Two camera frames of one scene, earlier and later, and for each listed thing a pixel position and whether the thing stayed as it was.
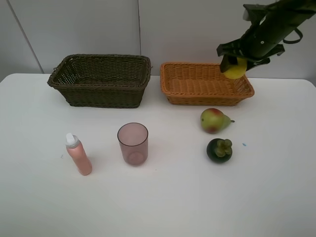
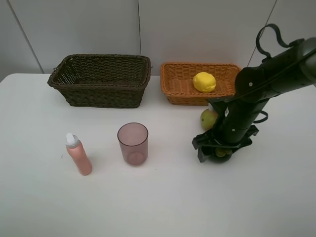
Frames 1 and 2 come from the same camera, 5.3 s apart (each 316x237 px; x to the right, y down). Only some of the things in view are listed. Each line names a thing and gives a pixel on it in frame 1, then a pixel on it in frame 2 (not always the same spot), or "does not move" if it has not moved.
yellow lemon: (237, 71) to (204, 82)
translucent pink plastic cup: (133, 138) does not move
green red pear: (213, 121) does not move
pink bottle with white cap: (76, 148) does not move
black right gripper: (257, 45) to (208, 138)
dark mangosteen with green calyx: (219, 150) does not move
